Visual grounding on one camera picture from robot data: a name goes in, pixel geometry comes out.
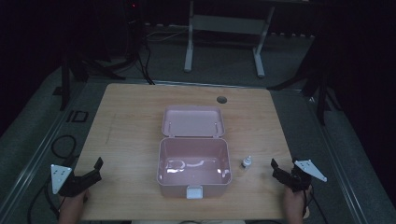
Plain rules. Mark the person's left hand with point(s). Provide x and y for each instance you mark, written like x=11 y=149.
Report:
x=77 y=200

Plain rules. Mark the pink plastic box with lid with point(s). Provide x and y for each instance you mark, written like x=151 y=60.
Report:
x=193 y=161

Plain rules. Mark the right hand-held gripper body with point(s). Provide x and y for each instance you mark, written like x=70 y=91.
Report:
x=303 y=175

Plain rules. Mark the small white dropper bottle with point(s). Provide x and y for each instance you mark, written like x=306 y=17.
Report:
x=246 y=162

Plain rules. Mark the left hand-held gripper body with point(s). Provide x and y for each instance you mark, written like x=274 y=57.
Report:
x=70 y=183

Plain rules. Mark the black rectangular floor frame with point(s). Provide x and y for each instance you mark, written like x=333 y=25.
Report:
x=77 y=116

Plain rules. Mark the white metal desk frame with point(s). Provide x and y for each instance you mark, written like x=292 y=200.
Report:
x=229 y=26

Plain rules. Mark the dark computer tower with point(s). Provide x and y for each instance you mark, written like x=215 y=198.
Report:
x=133 y=28

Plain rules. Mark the person's right hand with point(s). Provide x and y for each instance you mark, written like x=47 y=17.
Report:
x=294 y=199

